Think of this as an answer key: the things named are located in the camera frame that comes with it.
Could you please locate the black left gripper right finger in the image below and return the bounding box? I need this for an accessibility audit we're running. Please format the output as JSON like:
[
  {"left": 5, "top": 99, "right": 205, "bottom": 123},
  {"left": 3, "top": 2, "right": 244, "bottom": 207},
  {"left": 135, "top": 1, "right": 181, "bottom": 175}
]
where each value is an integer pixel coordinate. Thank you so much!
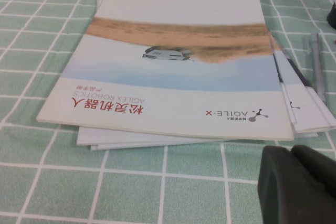
[{"left": 290, "top": 144, "right": 336, "bottom": 192}]

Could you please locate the green checked tablecloth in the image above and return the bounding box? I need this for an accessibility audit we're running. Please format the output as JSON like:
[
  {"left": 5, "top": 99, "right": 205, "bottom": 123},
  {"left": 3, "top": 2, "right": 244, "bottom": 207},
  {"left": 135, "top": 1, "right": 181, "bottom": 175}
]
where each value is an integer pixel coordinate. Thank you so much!
[{"left": 0, "top": 0, "right": 336, "bottom": 224}]

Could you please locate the grey pen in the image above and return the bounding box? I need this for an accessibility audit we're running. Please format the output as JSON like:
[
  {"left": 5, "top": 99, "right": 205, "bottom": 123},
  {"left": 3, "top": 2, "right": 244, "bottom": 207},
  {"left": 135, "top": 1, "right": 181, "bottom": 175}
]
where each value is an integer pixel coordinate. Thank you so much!
[{"left": 302, "top": 33, "right": 328, "bottom": 104}]

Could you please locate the white brochure with small logo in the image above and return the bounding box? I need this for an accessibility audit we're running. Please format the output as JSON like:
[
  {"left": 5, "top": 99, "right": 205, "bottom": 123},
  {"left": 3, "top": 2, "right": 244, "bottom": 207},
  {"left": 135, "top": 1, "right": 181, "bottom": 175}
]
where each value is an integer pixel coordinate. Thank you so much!
[{"left": 269, "top": 34, "right": 299, "bottom": 131}]

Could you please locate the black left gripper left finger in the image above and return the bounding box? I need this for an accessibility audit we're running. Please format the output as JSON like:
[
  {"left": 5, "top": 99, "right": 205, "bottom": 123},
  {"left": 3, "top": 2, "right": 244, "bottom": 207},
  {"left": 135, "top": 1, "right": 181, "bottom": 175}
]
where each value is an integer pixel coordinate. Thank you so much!
[{"left": 257, "top": 145, "right": 336, "bottom": 224}]

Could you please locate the white brochure with black stripe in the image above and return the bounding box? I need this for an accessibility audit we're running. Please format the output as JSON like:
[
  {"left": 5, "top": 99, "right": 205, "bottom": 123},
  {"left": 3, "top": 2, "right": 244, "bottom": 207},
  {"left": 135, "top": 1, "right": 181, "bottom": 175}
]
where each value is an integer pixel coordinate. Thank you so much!
[{"left": 282, "top": 50, "right": 336, "bottom": 134}]

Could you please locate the plain white brochure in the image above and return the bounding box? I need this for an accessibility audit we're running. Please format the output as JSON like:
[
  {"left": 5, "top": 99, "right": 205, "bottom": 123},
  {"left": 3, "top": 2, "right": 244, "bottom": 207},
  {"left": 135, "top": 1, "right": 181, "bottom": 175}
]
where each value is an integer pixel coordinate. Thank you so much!
[{"left": 76, "top": 126, "right": 263, "bottom": 152}]

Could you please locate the AgileX brochure with desert photo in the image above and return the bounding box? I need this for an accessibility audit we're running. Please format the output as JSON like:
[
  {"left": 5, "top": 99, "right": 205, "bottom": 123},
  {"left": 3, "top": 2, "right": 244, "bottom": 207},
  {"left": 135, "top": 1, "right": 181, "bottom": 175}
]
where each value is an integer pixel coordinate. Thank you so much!
[{"left": 35, "top": 0, "right": 295, "bottom": 141}]

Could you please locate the black mesh pen holder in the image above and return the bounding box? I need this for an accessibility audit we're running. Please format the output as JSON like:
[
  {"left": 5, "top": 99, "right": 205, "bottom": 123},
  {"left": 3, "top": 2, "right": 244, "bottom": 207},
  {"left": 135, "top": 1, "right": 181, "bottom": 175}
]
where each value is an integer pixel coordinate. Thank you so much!
[{"left": 326, "top": 1, "right": 336, "bottom": 30}]

